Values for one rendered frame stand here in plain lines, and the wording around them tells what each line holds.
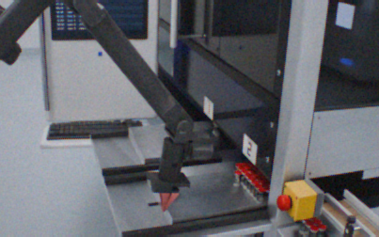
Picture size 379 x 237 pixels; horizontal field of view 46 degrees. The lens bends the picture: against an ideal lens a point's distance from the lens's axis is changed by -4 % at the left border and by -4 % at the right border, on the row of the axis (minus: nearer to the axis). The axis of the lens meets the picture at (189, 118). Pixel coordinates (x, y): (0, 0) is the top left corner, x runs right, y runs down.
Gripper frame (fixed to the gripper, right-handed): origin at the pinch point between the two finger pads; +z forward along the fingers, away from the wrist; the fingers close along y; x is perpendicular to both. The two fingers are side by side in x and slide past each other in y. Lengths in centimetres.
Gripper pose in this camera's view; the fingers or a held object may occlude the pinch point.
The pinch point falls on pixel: (163, 208)
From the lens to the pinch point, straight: 123.4
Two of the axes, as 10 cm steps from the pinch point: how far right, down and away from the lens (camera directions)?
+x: -3.1, -3.5, 8.8
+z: -1.7, 9.3, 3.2
